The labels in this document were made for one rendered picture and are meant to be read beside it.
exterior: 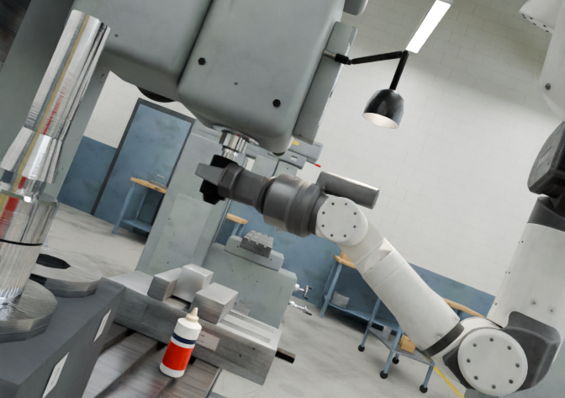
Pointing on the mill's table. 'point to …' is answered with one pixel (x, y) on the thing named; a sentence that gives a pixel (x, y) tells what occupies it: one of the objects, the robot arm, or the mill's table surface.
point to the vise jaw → (213, 302)
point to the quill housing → (261, 52)
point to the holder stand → (55, 327)
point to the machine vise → (234, 347)
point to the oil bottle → (181, 345)
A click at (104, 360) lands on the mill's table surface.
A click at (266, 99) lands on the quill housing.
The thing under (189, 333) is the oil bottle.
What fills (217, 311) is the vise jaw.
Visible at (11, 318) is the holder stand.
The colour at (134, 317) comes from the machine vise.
